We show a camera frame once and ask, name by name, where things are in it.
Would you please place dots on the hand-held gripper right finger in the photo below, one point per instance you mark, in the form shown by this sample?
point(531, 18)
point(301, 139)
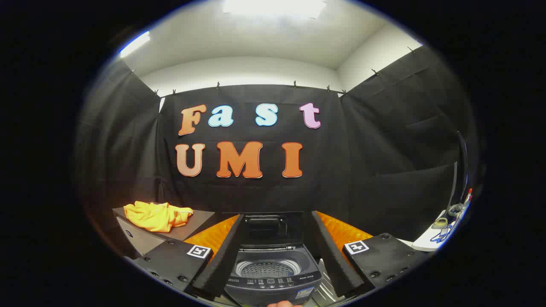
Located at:
point(328, 251)

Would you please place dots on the grey washing machine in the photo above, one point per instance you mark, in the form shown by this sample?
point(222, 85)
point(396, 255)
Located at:
point(273, 292)

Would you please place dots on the black backdrop cloth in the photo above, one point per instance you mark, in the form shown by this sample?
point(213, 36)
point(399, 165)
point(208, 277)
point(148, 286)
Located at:
point(256, 192)

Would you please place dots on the yellow polo shirt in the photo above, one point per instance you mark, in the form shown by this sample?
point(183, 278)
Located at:
point(155, 217)

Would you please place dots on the row of black clips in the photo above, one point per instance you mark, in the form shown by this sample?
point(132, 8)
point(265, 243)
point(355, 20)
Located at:
point(217, 85)

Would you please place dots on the grey cabinet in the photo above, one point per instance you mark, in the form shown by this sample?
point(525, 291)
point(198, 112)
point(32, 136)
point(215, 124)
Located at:
point(140, 241)

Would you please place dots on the yellowish tape roll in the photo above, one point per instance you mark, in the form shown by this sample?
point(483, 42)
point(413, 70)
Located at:
point(439, 223)

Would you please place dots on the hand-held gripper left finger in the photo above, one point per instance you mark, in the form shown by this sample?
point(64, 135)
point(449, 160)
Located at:
point(226, 251)

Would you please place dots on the white table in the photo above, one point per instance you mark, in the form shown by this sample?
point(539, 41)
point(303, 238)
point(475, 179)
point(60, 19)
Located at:
point(426, 241)

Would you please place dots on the large ceiling light panel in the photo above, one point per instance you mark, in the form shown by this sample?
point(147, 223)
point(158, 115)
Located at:
point(273, 7)

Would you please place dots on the small ceiling light panel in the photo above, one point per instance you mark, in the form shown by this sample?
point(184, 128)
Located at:
point(134, 44)

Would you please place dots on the red-capped pen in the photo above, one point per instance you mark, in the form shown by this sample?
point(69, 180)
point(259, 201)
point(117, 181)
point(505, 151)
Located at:
point(469, 197)

